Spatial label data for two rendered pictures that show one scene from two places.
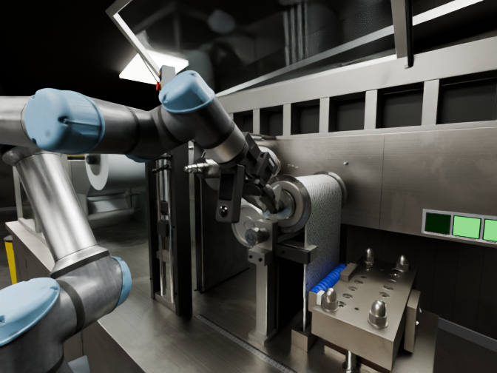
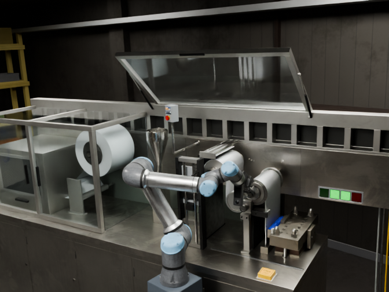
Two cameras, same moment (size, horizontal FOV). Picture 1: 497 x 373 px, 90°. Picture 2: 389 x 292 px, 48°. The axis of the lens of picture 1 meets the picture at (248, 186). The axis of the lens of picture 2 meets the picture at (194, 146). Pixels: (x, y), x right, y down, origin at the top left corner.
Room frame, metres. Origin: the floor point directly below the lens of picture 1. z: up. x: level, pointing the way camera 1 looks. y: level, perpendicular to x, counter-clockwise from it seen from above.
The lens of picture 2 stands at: (-1.58, 0.56, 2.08)
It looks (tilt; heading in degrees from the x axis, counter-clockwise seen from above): 14 degrees down; 352
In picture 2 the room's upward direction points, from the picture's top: 2 degrees counter-clockwise
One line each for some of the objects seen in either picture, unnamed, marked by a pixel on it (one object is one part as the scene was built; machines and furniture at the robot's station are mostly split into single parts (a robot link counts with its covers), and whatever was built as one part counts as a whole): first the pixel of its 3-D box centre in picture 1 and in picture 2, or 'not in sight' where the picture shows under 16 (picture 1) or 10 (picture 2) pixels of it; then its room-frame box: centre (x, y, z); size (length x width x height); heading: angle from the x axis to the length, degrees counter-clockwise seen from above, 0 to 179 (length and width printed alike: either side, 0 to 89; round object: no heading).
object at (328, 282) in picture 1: (330, 280); (276, 224); (0.66, -0.23, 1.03); 0.21 x 0.04 x 0.03; 141
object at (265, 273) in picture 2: not in sight; (266, 273); (0.33, -0.06, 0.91); 0.07 x 0.07 x 0.02; 51
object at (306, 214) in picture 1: (283, 203); (254, 192); (0.61, -0.09, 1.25); 0.15 x 0.01 x 0.15; 51
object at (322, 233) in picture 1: (324, 249); (272, 210); (0.67, -0.21, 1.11); 0.23 x 0.01 x 0.18; 141
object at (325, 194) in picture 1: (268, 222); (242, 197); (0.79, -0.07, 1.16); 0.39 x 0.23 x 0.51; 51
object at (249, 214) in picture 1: (271, 217); (244, 194); (0.79, -0.08, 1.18); 0.26 x 0.12 x 0.12; 141
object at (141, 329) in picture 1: (130, 252); (130, 222); (1.24, 0.61, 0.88); 2.52 x 0.66 x 0.04; 51
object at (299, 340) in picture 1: (322, 313); (272, 240); (0.67, -0.21, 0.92); 0.28 x 0.04 x 0.04; 141
